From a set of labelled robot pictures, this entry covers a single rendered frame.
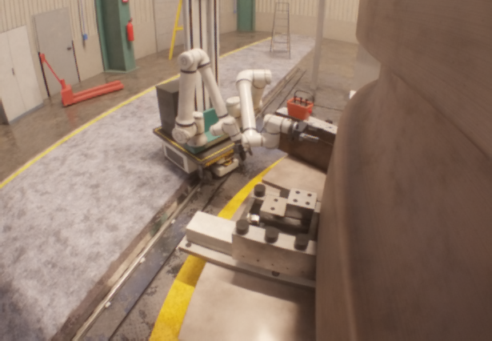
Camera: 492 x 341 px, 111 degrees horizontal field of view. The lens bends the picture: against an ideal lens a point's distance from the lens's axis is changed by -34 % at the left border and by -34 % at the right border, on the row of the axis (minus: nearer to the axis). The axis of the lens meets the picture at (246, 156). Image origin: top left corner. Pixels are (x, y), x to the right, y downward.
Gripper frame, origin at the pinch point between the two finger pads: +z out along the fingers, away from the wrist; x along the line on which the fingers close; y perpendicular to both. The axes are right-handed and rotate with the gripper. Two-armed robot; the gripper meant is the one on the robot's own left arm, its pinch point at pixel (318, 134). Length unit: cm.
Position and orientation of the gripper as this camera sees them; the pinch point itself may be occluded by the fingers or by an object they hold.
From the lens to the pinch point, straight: 148.0
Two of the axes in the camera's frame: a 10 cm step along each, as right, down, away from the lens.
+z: 8.8, 2.8, -3.9
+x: 4.8, -4.9, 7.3
